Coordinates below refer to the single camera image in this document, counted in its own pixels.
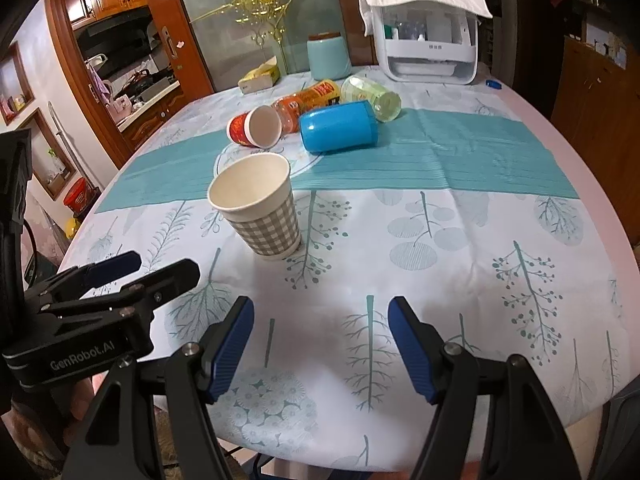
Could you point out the clear green plastic bottle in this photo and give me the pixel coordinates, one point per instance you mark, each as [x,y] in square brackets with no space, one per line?
[372,94]

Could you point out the wooden kitchen counter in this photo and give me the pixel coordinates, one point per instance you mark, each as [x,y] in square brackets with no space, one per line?
[150,115]

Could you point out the leaf print tablecloth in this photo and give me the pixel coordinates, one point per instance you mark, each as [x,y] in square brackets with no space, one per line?
[450,270]

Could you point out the grey checked paper cup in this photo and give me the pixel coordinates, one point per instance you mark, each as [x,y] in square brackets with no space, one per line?
[260,210]

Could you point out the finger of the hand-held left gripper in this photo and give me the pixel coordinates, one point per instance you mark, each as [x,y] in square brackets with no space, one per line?
[112,265]
[167,279]

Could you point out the dark wooden cabinet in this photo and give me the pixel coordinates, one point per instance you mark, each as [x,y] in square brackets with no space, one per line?
[595,95]

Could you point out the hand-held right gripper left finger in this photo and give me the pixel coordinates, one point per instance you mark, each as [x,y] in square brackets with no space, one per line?
[232,345]

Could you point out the person's left forearm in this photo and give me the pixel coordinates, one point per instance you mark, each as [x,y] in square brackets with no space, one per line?
[25,440]

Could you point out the blue bottle cap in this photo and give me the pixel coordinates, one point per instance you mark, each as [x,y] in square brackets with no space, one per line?
[493,84]

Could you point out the wooden wall niche shelf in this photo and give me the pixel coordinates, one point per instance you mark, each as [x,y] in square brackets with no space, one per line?
[47,155]

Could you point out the teal ceramic jar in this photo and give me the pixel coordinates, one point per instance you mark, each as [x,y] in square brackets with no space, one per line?
[328,57]

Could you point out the red bucket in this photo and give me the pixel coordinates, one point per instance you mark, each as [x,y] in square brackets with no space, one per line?
[79,195]

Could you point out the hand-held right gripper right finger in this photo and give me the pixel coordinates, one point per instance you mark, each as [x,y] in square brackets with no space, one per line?
[411,350]

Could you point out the blue plastic cup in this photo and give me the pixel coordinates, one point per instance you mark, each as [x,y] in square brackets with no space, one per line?
[340,127]

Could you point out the yellow tissue box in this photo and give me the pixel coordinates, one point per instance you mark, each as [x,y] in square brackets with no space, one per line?
[260,77]

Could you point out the gold ornament glass door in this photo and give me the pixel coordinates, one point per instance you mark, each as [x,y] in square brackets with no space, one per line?
[280,15]

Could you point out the orange plastic bottle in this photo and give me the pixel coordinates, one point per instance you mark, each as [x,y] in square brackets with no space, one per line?
[307,100]

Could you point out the red paper cup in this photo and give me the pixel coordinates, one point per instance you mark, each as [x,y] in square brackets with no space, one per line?
[244,127]

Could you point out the white countertop appliance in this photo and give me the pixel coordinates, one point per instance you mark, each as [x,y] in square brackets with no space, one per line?
[430,57]

